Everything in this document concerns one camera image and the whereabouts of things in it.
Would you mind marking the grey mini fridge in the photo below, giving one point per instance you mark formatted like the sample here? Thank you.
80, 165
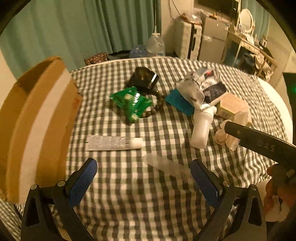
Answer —
214, 35

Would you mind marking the crumpled silver foil bag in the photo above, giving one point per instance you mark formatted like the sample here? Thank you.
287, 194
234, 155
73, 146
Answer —
202, 88

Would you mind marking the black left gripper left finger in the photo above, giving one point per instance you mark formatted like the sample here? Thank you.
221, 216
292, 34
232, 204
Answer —
38, 221

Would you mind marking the patterned brown bag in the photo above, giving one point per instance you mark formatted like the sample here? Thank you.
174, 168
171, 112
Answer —
98, 58

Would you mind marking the white round mirror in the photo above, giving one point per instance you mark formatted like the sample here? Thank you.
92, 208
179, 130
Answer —
246, 20

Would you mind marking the translucent white comb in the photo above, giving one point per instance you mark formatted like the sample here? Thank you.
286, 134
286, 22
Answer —
170, 167

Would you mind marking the white plastic bottle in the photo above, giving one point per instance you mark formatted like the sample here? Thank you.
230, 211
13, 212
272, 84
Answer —
202, 122

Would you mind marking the large clear water jug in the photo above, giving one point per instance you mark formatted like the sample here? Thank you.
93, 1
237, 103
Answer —
155, 46

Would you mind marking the green curtain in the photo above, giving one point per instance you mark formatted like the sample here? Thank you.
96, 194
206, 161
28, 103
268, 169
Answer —
76, 30

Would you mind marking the green snack packet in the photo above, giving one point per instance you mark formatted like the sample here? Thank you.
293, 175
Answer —
132, 103

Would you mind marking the beige cardboard box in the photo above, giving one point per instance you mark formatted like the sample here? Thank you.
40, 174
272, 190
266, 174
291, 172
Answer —
229, 105

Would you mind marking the pack of water bottles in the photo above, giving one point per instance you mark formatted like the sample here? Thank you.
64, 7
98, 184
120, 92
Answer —
138, 51

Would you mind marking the wooden desk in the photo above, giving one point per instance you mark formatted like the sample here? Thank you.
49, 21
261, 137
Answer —
254, 60

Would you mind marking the brown cardboard box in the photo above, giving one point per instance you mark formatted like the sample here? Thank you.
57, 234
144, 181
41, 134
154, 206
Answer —
37, 118

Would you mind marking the crumpled white plastic bag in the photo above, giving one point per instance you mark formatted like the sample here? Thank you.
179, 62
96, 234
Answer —
221, 137

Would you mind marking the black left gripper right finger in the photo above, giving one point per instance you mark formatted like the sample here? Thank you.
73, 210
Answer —
244, 204

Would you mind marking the person right hand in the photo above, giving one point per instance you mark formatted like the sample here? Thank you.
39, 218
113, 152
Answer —
286, 192

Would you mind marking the white suitcase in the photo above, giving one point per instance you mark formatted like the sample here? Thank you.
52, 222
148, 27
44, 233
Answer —
187, 39

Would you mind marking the black television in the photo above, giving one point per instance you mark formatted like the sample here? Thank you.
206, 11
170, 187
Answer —
223, 6

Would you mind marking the white printed tube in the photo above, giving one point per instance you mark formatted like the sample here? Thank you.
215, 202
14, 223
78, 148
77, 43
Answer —
112, 143

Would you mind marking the black bag on floor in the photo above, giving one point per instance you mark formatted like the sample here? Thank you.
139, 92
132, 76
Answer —
123, 54

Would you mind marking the checkered bed sheet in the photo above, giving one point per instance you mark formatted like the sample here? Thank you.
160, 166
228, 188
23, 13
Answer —
128, 199

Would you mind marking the teal blue pouch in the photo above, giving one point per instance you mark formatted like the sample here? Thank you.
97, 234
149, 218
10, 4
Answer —
175, 99

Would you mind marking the black glossy box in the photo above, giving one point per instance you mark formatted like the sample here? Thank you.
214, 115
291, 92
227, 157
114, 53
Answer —
143, 79

